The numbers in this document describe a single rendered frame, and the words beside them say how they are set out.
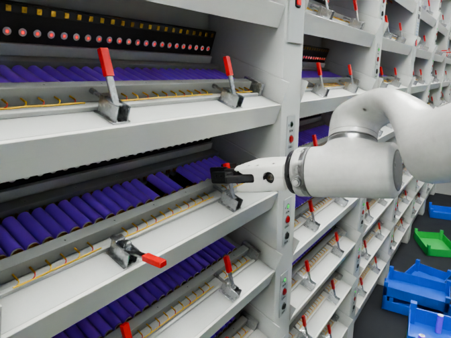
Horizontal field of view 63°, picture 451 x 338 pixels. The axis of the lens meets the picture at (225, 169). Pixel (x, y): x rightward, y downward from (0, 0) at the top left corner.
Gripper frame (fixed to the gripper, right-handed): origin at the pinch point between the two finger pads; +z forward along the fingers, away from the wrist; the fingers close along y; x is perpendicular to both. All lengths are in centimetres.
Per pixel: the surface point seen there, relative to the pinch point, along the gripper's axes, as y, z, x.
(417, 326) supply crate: 66, -20, -66
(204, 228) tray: -10.6, -1.8, -7.6
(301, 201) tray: 52, 10, -21
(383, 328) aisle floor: 116, 5, -103
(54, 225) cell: -32.1, 6.5, -0.5
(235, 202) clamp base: -1.1, -2.2, -5.7
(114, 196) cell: -20.2, 8.5, 0.4
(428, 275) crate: 184, -6, -104
